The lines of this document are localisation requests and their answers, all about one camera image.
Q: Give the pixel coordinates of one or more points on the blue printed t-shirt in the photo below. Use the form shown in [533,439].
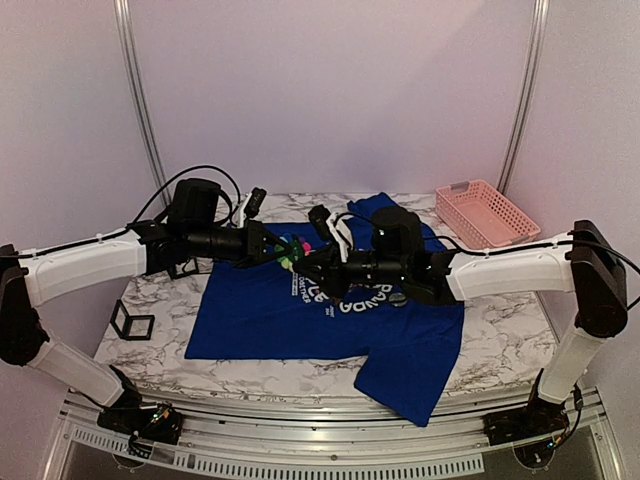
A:
[269,313]

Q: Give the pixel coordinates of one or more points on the right aluminium corner post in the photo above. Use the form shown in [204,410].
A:
[525,99]

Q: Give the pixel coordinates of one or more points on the silver round brooch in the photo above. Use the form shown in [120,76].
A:
[398,299]

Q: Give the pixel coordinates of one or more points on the aluminium corner post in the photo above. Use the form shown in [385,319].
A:
[134,77]
[525,99]

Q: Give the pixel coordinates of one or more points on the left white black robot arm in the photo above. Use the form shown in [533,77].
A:
[187,229]

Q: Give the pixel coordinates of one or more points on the left aluminium corner post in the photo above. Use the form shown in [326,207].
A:
[134,77]

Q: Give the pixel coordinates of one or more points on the pink perforated plastic basket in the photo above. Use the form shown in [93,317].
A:
[482,217]

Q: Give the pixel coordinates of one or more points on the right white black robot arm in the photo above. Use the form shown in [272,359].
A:
[580,262]

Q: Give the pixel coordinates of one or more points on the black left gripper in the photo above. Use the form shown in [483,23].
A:
[255,238]

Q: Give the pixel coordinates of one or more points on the black box with flower brooch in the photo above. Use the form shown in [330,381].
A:
[131,327]

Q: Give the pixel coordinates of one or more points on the black box with silver brooch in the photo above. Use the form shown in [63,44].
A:
[184,269]

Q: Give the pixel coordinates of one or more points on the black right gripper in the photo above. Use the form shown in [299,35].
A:
[335,273]

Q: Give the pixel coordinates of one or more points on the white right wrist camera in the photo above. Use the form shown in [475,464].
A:
[330,228]

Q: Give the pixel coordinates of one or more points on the aluminium front rail frame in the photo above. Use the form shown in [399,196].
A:
[329,437]

